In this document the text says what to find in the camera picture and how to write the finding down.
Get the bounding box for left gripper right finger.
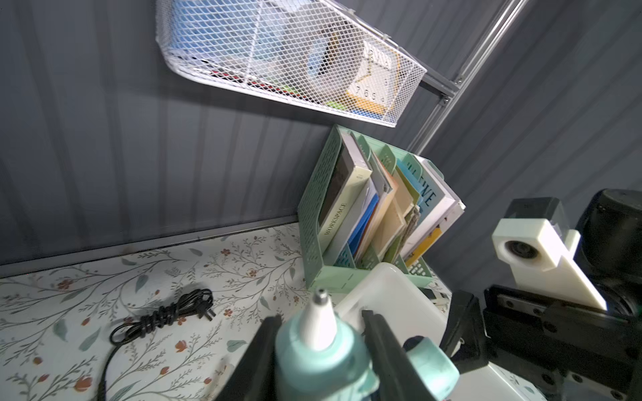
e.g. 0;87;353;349
361;310;436;401

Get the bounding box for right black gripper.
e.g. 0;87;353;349
440;285;641;400

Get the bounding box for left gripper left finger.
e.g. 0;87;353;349
216;314;283;401

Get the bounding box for mint green glue gun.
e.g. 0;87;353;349
275;288;460;400

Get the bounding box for white plastic storage box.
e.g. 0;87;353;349
322;264;544;400

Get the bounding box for blue box in basket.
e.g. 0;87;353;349
170;1;288;63

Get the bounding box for green desktop file organizer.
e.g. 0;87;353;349
298;125;466;293

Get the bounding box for yellow white alarm clock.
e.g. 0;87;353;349
345;41;400;117

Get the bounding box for black coiled power cord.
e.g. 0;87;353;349
96;288;217;401

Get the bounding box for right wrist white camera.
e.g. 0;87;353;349
492;197;607;311

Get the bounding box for white wire hanging basket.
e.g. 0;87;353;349
154;0;427;129

